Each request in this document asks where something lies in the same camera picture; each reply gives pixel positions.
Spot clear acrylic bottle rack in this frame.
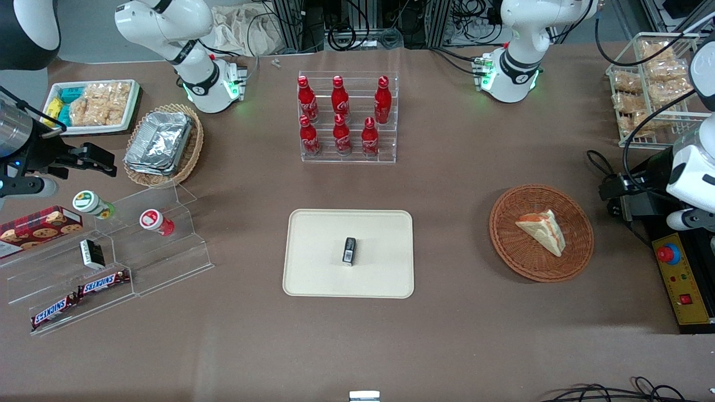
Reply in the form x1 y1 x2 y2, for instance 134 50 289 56
298 71 400 164

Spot clear acrylic stepped shelf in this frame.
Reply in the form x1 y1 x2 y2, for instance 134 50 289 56
0 181 215 336

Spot beige plastic tray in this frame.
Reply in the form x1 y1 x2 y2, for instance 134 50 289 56
282 209 415 299

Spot red cup with white lid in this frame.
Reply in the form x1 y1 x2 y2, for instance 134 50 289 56
139 209 175 237

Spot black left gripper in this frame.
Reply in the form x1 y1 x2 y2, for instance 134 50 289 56
599 150 678 222

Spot fried snack bag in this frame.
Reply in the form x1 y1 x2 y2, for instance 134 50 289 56
614 94 660 138
611 71 644 94
643 59 692 85
638 39 692 63

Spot black floor cables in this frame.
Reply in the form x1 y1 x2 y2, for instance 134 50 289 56
538 376 715 402

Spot aluminium frame rack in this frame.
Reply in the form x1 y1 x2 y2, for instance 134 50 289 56
270 0 454 54

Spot Snickers chocolate bar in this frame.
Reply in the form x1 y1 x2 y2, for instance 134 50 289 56
30 293 80 332
77 270 131 297

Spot oval tan wicker basket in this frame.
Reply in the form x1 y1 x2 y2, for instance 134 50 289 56
123 103 205 189

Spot round brown wicker basket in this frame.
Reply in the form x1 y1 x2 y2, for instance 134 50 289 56
489 184 594 283

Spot beige cloth bag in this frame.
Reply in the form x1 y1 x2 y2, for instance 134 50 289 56
208 4 292 57

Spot triangle sandwich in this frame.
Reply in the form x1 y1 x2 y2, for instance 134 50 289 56
515 209 566 258

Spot yellow emergency stop control box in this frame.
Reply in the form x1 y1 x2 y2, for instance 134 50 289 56
641 215 715 335

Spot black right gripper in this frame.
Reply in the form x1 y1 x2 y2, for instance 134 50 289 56
0 118 118 180

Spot red cola bottle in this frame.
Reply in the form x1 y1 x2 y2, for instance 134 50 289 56
297 75 320 124
299 115 322 157
332 114 353 156
331 75 351 121
374 76 393 125
361 117 381 158

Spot red cookie box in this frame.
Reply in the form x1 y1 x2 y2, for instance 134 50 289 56
0 205 84 259

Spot aluminium foil container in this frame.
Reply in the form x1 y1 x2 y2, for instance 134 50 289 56
123 111 194 177

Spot white wire basket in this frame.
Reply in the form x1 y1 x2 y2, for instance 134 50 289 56
606 32 715 149

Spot clear rice cracker bag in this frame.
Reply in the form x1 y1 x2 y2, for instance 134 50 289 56
69 82 132 127

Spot green cup with flower lid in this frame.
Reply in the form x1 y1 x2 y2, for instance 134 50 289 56
72 190 116 220

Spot white rectangular snack tray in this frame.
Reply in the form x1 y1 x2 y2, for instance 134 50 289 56
42 79 141 136

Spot black and white small box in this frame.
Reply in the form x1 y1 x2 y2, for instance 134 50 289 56
79 239 106 270

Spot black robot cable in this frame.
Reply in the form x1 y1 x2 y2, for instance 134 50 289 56
585 87 715 193

